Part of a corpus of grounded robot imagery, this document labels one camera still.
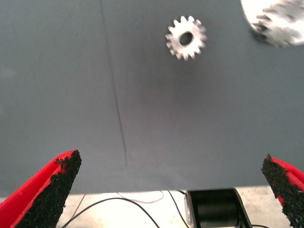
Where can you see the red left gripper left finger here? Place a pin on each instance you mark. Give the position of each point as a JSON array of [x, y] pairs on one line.
[[40, 204]]

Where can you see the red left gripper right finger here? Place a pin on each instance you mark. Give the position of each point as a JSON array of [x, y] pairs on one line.
[[287, 190]]

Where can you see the small steel gear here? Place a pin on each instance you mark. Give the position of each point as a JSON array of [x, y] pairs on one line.
[[175, 46], [280, 23]]

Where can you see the black cylindrical motor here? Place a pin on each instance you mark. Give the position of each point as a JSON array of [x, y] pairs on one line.
[[213, 209]]

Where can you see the dark grey table cloth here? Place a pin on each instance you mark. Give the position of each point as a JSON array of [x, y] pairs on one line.
[[142, 95]]

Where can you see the round metal plate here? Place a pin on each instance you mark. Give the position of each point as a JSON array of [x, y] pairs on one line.
[[249, 14]]

